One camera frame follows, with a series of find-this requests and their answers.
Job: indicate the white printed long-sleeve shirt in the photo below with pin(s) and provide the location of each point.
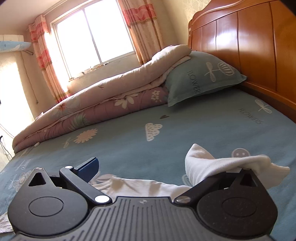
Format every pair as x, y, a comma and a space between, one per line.
208, 162

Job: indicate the wall air conditioner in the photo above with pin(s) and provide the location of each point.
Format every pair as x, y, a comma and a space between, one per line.
11, 44

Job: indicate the pink patterned curtain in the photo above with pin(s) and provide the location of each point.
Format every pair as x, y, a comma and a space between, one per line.
44, 58
143, 30

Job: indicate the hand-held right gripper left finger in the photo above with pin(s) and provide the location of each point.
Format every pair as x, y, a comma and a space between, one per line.
89, 170

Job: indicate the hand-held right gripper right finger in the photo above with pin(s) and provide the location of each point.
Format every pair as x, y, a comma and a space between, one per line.
208, 184

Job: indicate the green printed pillow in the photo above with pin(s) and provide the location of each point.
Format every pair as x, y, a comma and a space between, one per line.
198, 74

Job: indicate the bed with blue floral sheet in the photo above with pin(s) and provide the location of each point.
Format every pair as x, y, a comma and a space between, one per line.
185, 125

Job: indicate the window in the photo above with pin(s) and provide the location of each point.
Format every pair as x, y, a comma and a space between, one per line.
92, 37

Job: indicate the wooden bed headboard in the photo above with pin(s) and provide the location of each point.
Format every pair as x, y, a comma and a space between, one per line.
249, 41

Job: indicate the folded pink floral quilt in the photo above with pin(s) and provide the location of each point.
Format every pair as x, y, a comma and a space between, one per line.
104, 92

